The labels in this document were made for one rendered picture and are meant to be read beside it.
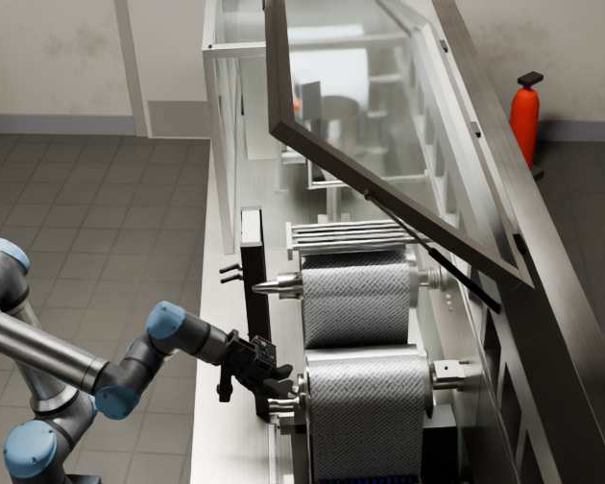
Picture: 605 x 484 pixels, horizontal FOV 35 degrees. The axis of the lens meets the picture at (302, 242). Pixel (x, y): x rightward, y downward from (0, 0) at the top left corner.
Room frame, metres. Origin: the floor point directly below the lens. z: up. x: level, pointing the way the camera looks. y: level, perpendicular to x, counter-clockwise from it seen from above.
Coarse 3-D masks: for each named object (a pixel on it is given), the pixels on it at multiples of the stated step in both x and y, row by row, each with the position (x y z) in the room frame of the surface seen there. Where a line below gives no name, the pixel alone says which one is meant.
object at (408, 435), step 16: (368, 432) 1.40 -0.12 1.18; (384, 432) 1.40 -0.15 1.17; (400, 432) 1.40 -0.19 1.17; (416, 432) 1.40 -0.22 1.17; (320, 448) 1.40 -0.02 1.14; (336, 448) 1.40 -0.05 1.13; (352, 448) 1.40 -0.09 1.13; (368, 448) 1.40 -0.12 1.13; (384, 448) 1.40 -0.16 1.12; (400, 448) 1.40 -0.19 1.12; (416, 448) 1.40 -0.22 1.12; (320, 464) 1.40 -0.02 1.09; (336, 464) 1.40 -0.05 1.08; (352, 464) 1.40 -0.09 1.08; (368, 464) 1.40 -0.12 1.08; (384, 464) 1.40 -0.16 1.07; (400, 464) 1.40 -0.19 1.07; (416, 464) 1.40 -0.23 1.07; (320, 480) 1.40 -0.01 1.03; (336, 480) 1.40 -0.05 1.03; (400, 480) 1.40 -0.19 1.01
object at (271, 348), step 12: (228, 336) 1.48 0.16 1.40; (228, 348) 1.45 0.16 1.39; (240, 348) 1.45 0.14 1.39; (252, 348) 1.47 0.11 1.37; (264, 348) 1.48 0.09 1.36; (216, 360) 1.44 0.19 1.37; (228, 360) 1.45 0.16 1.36; (240, 360) 1.46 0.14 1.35; (252, 360) 1.44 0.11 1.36; (264, 360) 1.45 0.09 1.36; (276, 360) 1.46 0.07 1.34; (240, 372) 1.44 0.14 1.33; (252, 372) 1.44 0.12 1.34; (264, 372) 1.45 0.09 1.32; (252, 384) 1.44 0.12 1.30
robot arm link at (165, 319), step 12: (156, 312) 1.47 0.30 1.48; (168, 312) 1.45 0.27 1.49; (180, 312) 1.47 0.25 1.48; (156, 324) 1.44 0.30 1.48; (168, 324) 1.44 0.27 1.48; (180, 324) 1.44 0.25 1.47; (192, 324) 1.46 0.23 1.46; (204, 324) 1.47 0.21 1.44; (156, 336) 1.44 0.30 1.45; (168, 336) 1.43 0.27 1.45; (180, 336) 1.43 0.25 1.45; (192, 336) 1.44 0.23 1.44; (204, 336) 1.45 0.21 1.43; (168, 348) 1.44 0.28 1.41; (180, 348) 1.44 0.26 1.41; (192, 348) 1.43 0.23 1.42
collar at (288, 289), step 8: (288, 272) 1.73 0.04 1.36; (296, 272) 1.73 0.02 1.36; (280, 280) 1.70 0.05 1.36; (288, 280) 1.70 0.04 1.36; (296, 280) 1.70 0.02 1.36; (280, 288) 1.68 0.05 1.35; (288, 288) 1.68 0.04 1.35; (296, 288) 1.69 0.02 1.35; (280, 296) 1.68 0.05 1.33; (288, 296) 1.68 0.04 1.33; (296, 296) 1.68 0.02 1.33
